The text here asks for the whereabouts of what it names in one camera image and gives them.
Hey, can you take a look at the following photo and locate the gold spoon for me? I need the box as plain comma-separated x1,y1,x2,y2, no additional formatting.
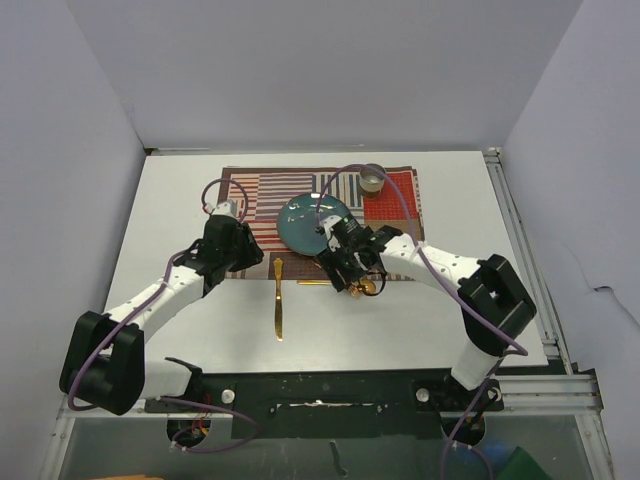
347,279,378,297

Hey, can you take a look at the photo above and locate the gold knife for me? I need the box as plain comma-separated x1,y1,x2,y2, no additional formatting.
273,258,283,342

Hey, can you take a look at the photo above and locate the gold fork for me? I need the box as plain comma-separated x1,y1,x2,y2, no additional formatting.
297,279,332,286

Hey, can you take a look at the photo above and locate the patchwork striped cloth placemat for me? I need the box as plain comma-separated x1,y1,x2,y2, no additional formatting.
207,166,424,280

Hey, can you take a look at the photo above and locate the blue ceramic plate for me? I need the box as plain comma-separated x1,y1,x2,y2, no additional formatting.
276,193,327,257

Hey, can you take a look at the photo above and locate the beige metal cup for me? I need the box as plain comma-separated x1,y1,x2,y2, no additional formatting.
358,164,386,199

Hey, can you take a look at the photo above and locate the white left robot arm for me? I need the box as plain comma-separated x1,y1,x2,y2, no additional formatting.
59,214,264,415

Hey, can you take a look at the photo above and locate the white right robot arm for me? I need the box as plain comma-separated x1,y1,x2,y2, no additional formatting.
316,214,537,409

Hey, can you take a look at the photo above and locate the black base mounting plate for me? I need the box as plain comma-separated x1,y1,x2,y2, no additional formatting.
144,369,504,440

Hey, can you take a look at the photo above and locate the blue object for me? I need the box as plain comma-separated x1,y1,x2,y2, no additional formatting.
482,438,511,465

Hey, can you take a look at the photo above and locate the green object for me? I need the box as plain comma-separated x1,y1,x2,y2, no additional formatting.
496,447,551,480

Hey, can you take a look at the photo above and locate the right side aluminium rail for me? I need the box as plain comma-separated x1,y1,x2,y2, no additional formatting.
483,147,602,411

